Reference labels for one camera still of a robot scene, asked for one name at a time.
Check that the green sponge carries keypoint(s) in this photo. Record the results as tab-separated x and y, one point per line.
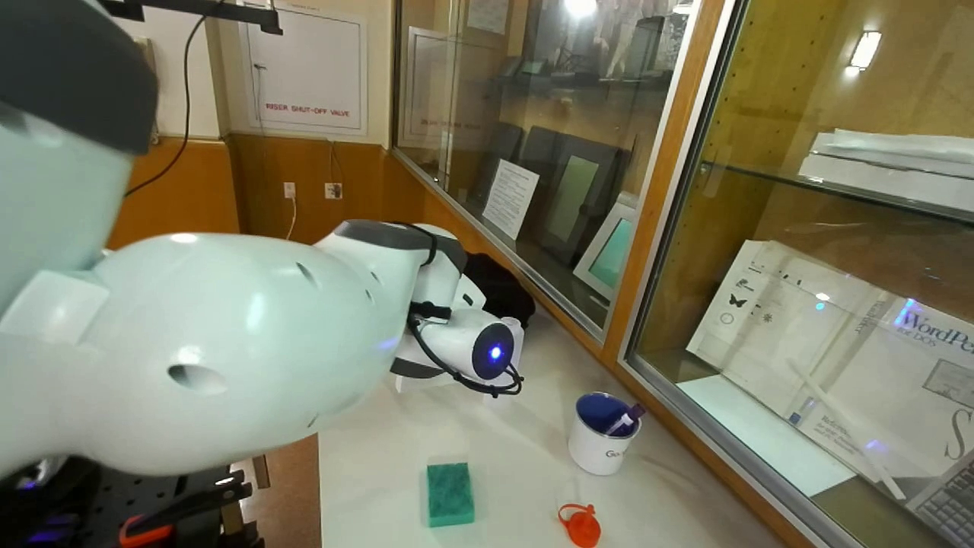
450	495

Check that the black overhead bar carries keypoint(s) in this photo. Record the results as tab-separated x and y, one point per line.
203	8

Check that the white printed poster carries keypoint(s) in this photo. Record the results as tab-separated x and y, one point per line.
810	354

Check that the wooden counter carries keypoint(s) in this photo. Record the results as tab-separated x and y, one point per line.
193	194

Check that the black perforated breadboard table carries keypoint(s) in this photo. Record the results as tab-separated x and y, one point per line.
103	506

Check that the white paper sign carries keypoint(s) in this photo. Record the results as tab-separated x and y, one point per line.
510	199

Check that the green framed picture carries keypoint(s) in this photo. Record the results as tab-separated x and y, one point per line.
614	251

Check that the dark picture frame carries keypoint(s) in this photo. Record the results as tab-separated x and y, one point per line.
581	186

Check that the purple utensil in mug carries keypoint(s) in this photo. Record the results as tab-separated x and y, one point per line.
624	419

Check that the white wall outlet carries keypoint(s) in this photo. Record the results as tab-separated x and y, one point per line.
334	189
291	189

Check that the stack of white papers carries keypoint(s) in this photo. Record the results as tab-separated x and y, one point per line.
893	170

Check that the white mug blue inside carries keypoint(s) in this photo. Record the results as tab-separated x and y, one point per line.
598	445

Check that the black cloth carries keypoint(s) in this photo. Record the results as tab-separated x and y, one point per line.
505	286

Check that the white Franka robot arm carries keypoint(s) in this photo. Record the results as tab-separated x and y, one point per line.
203	344

